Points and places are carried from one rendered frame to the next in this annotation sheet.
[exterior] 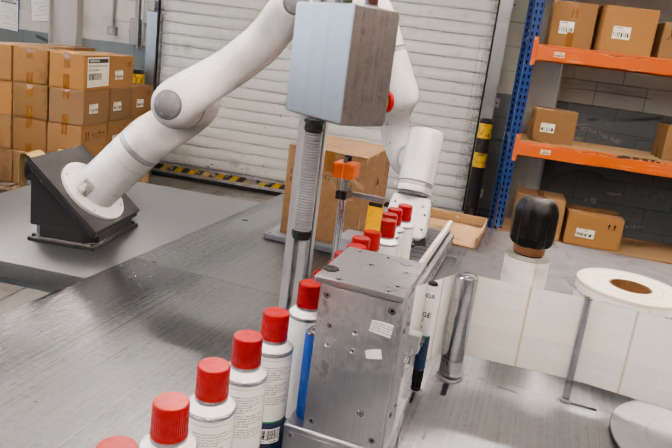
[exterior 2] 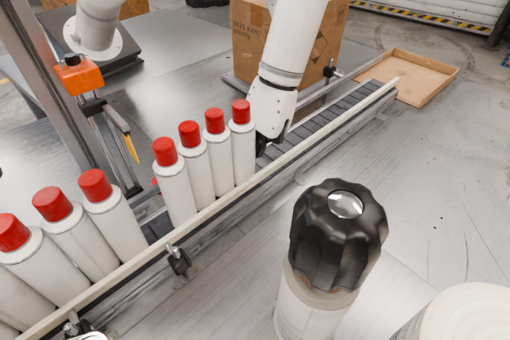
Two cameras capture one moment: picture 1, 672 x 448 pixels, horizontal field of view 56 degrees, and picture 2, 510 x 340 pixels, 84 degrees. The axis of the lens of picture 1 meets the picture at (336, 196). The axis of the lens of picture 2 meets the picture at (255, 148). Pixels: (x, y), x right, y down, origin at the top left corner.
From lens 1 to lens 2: 108 cm
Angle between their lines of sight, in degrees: 39
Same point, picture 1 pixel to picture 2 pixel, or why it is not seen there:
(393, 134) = not seen: outside the picture
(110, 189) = (89, 39)
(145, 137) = not seen: outside the picture
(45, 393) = not seen: outside the picture
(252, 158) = not seen: outside the picture
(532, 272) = (305, 311)
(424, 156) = (284, 33)
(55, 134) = not seen: outside the picture
